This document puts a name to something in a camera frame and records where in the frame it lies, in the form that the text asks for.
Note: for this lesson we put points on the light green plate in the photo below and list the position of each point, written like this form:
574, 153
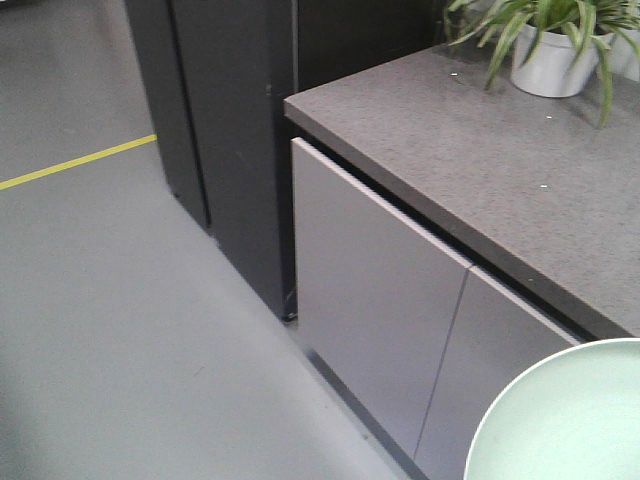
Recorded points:
573, 415

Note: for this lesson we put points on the grey counter base cabinet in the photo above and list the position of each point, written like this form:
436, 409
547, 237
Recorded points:
448, 237

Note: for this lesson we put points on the dark tall cabinet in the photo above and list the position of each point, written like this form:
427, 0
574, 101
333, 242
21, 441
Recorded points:
216, 75

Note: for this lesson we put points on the white flower pot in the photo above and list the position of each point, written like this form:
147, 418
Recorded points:
551, 71

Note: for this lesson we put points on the green spider plant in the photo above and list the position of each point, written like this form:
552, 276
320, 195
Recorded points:
584, 22

